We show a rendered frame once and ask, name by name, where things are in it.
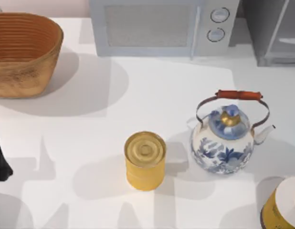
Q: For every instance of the brown woven basket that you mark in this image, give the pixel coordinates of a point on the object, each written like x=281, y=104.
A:
x=23, y=55

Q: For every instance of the pale microwave oven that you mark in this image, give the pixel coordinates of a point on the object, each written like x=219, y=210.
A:
x=147, y=28

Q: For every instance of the blue and white teapot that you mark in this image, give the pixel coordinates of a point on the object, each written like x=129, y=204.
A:
x=224, y=148

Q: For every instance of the grey cabinet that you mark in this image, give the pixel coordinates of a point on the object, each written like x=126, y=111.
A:
x=271, y=31

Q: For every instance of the yellow and white roll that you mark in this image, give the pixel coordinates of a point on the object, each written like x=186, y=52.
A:
x=284, y=205

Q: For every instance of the round microwave knob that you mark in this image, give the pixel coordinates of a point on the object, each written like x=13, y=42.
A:
x=216, y=34
x=219, y=14

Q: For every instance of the yellow can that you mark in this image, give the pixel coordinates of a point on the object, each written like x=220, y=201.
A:
x=145, y=164

